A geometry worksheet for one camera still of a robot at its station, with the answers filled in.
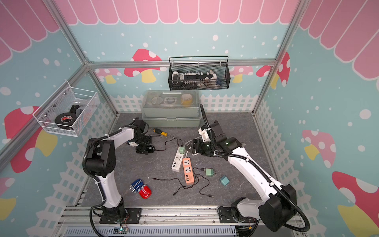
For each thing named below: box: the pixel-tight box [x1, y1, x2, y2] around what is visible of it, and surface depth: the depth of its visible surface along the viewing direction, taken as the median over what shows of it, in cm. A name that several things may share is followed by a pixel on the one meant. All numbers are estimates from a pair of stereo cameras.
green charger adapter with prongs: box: [205, 167, 215, 177], surface depth 89 cm
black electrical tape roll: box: [54, 112, 77, 130], surface depth 70 cm
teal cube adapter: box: [219, 175, 230, 187], surface depth 85 cm
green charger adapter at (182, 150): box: [179, 146, 186, 155], surface depth 94 cm
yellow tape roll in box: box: [181, 93, 193, 106], surface depth 105 cm
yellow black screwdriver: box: [152, 127, 169, 137], surface depth 108 cm
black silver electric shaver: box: [145, 145, 155, 154], surface depth 98 cm
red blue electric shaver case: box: [129, 178, 152, 199], surface depth 82 cm
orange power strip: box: [182, 157, 194, 185], surface depth 89 cm
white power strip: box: [171, 147, 186, 172], surface depth 92 cm
